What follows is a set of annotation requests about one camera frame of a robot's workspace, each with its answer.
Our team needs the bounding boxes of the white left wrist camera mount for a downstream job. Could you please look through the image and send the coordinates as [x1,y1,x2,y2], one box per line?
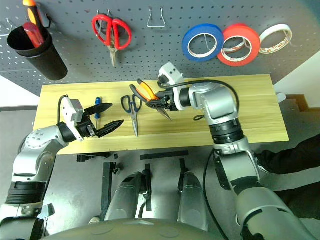
[61,97,85,143]

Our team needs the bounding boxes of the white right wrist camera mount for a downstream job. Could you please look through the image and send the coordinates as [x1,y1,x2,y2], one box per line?
[157,62,185,111]

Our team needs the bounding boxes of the blue handled screwdriver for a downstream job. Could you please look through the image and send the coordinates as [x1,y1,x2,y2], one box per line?
[93,97,103,129]

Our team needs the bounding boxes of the black table frame leg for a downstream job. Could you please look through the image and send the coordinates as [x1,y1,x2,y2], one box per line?
[100,161,117,222]

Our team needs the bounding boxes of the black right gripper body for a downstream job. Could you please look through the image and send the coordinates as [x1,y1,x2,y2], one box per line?
[157,88,177,113]

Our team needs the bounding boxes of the grey robot torso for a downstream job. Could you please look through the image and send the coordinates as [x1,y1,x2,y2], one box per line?
[42,218,227,240]

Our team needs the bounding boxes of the red utility knife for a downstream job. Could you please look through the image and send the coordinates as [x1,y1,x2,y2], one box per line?
[23,21,46,49]

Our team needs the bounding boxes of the white wire peg hook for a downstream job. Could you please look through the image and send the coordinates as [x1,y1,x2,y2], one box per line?
[0,19,14,38]

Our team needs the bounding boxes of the silver right robot leg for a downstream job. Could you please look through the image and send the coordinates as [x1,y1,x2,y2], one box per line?
[176,171,210,232]

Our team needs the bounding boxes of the silver robot leg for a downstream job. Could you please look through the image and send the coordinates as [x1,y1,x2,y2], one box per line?
[104,171,145,224]
[176,171,210,232]

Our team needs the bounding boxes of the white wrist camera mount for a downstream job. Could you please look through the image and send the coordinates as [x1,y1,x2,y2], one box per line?
[61,97,85,143]
[157,62,185,111]

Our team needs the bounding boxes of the grey metal pegboard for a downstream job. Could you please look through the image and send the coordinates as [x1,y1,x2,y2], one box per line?
[0,0,320,90]

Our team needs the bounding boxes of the person in black clothes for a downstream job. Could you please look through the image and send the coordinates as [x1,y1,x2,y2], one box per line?
[256,134,320,221]

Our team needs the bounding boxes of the orange and black screwdriver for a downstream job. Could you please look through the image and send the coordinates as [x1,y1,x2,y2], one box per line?
[22,0,53,29]

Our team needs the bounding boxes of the orange handled pliers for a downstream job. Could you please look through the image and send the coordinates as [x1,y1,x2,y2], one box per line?
[129,78,173,122]

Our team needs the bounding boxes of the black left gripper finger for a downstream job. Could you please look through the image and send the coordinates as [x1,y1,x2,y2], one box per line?
[95,119,125,138]
[83,102,114,119]

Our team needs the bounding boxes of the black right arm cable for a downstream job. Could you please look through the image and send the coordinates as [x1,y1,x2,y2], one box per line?
[159,79,240,122]

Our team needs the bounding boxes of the silver left robot leg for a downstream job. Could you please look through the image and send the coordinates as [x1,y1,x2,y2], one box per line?
[104,171,145,224]

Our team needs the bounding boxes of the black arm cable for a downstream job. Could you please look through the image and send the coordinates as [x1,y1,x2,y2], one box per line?
[159,79,240,122]
[57,94,70,126]

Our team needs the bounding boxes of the white tape roll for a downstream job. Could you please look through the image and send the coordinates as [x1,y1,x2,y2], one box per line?
[258,23,294,55]

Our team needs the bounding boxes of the blue tape roll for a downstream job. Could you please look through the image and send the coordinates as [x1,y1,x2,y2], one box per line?
[181,23,225,63]

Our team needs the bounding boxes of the silver wire hook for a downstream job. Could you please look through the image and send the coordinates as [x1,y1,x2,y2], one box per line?
[146,7,167,29]

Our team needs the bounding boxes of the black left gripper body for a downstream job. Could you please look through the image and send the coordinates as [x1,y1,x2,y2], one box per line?
[75,115,98,139]

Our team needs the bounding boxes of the red handled scissors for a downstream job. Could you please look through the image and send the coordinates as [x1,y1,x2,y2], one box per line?
[91,13,133,68]

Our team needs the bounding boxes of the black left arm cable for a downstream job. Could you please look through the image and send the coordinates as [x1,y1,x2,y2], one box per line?
[57,94,70,126]

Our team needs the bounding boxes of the blue and black scissors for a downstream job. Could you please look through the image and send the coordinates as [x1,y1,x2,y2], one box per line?
[120,94,144,138]

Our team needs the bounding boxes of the black plastic cup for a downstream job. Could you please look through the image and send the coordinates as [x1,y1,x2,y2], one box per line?
[6,24,69,81]

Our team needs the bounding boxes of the red tape roll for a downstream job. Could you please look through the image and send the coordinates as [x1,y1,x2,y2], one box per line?
[216,23,261,67]

